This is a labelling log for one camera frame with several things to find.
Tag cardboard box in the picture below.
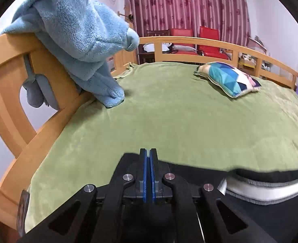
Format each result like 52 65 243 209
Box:
238 54 256 69

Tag red chair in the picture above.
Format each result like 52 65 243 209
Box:
170 28 198 56
198 26 232 60

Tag maroon patterned curtain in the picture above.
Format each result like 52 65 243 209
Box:
122 0 252 47

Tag light blue fleece blanket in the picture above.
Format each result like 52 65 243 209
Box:
1 0 140 110

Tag dark brown flat object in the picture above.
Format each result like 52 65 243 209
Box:
16 190 30 234

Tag wooden bed frame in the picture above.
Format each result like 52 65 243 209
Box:
0 33 298 243

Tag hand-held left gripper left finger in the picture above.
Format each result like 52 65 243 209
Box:
19 148 149 243

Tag wooden coat rack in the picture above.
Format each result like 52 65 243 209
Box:
118 11 135 24

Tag black pants with white waistband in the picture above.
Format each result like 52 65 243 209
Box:
154 159 298 243

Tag green bed blanket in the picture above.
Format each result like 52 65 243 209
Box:
25 62 298 233

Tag geometric patterned pillow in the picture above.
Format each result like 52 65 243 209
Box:
194 61 262 99

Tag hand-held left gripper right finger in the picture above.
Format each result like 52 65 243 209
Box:
149 148 278 243

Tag dark wooden chair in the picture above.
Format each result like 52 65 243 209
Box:
139 30 171 64

